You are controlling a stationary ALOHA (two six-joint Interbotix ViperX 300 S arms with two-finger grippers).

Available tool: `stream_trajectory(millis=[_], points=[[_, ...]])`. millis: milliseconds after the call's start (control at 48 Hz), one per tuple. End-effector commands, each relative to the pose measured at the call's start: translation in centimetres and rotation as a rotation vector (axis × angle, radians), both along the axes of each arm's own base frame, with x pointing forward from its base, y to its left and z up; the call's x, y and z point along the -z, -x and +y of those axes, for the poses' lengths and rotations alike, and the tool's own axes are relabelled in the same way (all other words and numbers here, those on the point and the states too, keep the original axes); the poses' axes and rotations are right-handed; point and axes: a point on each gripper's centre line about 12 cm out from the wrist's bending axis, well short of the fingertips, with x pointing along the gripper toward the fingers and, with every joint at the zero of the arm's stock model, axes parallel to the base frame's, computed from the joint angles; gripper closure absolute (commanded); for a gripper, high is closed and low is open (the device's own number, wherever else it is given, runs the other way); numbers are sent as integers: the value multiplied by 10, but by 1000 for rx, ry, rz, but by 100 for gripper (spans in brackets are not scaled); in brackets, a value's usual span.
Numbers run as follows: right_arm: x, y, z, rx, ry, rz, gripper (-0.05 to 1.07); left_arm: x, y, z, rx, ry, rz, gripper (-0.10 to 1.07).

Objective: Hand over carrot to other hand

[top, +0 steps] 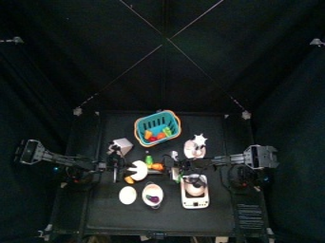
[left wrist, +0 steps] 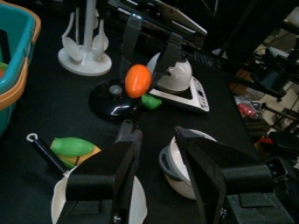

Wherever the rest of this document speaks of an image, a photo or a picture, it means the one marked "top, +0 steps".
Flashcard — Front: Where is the white toy kitchen appliance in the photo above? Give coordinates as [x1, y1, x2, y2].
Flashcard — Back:
[180, 173, 211, 210]

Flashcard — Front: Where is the white spiky toy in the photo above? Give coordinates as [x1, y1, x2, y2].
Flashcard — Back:
[191, 133, 210, 147]

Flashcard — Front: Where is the pinkish round bowl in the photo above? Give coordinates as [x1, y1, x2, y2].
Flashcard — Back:
[186, 175, 207, 197]

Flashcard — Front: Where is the grey frame clamp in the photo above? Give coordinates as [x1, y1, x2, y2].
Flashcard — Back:
[0, 36, 25, 45]
[309, 37, 325, 47]

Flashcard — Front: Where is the orange toy carrot green top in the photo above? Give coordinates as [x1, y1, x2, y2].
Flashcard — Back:
[144, 155, 164, 172]

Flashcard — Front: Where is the cream round bowl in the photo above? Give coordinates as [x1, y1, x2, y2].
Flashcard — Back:
[117, 185, 137, 206]

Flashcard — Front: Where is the teal basket orange rim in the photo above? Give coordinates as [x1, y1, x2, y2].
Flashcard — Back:
[133, 109, 183, 148]

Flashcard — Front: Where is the small pot white inside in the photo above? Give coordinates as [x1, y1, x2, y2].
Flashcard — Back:
[140, 181, 164, 210]

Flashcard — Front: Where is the white round toy plate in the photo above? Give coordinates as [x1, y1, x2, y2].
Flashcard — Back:
[125, 159, 149, 182]

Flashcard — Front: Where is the cream and green toy piece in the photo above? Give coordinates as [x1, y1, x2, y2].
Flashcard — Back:
[170, 166, 183, 185]

